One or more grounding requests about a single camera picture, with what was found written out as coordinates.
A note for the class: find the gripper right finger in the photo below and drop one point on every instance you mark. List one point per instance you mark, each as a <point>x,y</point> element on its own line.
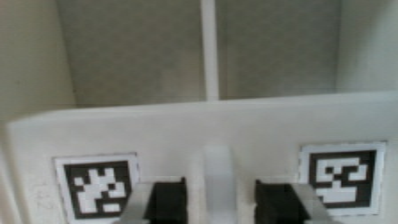
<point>289,204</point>

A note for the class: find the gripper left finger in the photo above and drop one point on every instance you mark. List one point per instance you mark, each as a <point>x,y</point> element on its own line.
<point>157,204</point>

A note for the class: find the white cabinet door panel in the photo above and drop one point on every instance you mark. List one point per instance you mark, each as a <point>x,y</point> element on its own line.
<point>264,127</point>

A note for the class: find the white cabinet body box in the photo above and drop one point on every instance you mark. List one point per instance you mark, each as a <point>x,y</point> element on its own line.
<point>125,52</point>

